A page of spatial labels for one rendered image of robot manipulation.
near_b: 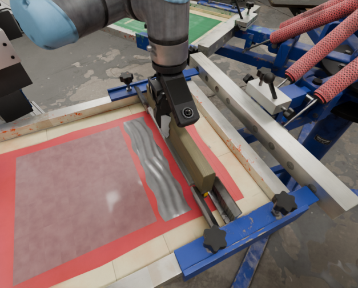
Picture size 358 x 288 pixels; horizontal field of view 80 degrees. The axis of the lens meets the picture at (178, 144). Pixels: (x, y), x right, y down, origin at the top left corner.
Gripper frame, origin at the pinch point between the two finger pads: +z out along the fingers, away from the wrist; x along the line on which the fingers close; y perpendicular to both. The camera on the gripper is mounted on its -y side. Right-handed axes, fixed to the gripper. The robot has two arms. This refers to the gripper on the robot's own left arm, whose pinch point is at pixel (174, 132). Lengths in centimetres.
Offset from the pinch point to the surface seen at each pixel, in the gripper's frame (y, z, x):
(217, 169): -11.0, 7.5, -7.8
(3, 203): 2.9, 7.6, 44.9
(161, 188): -10.2, 7.0, 8.4
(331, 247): -44, 103, -87
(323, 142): -4, 39, -80
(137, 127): 13.4, 7.2, 7.1
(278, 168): 5, 72, -74
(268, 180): -20.9, 3.9, -15.8
